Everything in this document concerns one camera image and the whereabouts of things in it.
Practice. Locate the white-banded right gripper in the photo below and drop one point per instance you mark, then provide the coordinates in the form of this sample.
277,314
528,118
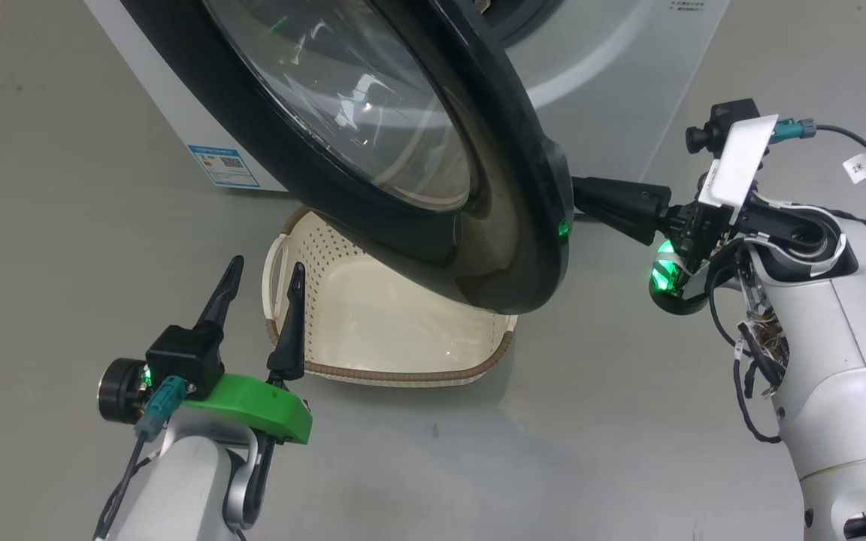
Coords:
737,161

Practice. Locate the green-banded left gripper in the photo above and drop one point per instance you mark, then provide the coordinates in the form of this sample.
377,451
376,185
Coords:
260,406

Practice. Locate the black glass washing machine door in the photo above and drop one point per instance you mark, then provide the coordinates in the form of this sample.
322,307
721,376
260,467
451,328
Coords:
508,188

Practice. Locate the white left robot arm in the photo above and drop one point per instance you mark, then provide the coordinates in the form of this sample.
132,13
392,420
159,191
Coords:
177,481

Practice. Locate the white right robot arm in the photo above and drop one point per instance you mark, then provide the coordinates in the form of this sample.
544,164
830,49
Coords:
839,346

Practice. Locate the white front-load washing machine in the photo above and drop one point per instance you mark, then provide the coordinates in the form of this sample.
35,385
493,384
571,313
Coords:
613,98

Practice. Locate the cream perforated laundry basket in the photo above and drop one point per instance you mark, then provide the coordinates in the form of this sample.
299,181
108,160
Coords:
373,323

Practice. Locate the blue energy label sticker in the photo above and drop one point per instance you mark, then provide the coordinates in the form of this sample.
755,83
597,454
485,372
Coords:
224,165

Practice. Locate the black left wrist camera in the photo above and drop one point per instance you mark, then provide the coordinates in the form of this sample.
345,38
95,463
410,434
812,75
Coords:
185,357

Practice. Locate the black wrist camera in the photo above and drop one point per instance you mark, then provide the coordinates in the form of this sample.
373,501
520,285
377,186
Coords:
185,357
719,124

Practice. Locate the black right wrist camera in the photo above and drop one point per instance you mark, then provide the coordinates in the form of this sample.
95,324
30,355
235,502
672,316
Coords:
719,124

